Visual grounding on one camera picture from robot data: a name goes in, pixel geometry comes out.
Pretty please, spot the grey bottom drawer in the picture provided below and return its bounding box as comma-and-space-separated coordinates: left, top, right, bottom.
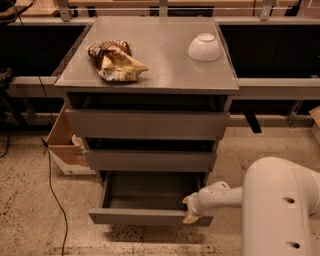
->
89, 171, 205, 226

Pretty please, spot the grey drawer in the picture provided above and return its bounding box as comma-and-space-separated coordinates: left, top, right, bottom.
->
89, 171, 205, 226
85, 150, 216, 172
66, 109, 229, 140

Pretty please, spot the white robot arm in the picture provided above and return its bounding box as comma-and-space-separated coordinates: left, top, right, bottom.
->
183, 157, 320, 256

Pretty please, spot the grey middle drawer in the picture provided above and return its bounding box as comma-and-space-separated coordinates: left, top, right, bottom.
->
85, 150, 216, 172

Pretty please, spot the grey drawer cabinet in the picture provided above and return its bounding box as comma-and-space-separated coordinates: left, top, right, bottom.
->
54, 16, 240, 188

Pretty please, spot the grey top drawer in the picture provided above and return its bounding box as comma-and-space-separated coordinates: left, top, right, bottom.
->
66, 109, 229, 140

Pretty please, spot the open wooden box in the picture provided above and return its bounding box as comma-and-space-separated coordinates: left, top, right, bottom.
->
46, 105, 95, 175

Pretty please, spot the upturned white bowl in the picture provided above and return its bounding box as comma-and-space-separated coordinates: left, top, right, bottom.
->
188, 33, 221, 62

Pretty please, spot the crumpled brown snack bag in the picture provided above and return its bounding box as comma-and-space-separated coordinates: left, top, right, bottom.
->
85, 40, 148, 82

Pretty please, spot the black bracket under rail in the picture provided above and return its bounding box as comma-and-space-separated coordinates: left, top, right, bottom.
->
245, 113, 262, 133

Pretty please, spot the black floor cable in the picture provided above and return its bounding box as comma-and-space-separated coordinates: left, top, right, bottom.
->
40, 137, 69, 256

